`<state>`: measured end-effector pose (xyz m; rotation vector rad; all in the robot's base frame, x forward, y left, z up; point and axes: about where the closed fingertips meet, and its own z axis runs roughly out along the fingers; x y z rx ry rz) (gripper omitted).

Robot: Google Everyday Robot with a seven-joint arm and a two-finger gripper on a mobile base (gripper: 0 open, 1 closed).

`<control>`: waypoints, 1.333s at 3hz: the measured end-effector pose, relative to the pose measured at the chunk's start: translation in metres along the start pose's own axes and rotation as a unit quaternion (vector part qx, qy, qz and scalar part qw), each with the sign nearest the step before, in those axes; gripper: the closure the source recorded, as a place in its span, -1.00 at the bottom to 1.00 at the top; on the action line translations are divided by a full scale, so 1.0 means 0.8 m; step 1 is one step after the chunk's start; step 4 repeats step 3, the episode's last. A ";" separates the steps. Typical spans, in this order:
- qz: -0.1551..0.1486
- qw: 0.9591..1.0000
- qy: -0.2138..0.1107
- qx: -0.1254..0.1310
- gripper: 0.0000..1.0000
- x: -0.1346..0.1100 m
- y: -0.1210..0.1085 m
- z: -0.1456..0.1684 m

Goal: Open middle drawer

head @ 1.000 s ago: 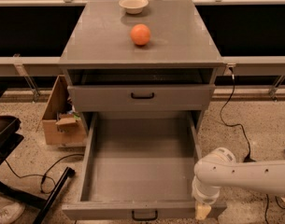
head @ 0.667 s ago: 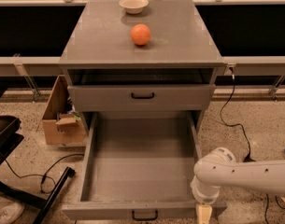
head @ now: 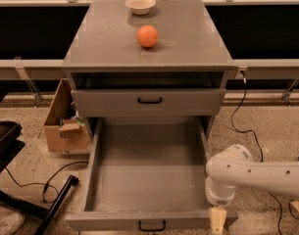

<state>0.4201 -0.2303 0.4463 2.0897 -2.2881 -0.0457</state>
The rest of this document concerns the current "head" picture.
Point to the white bowl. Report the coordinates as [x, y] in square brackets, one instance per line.
[140, 7]

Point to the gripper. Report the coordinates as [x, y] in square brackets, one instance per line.
[220, 199]

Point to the white shoe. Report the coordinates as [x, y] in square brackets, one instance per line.
[11, 223]

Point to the grey drawer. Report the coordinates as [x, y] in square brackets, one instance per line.
[145, 174]
[148, 102]

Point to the grey metal railing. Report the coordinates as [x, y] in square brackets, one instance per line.
[28, 64]

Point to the grey drawer cabinet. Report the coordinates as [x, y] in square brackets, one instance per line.
[189, 53]

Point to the open cardboard box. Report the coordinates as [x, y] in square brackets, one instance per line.
[64, 131]

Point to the grey top drawer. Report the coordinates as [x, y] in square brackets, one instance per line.
[148, 102]

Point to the black cart frame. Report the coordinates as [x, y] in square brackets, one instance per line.
[35, 174]

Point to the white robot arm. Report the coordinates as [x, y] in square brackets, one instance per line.
[234, 167]

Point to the orange fruit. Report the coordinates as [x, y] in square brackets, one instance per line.
[147, 36]

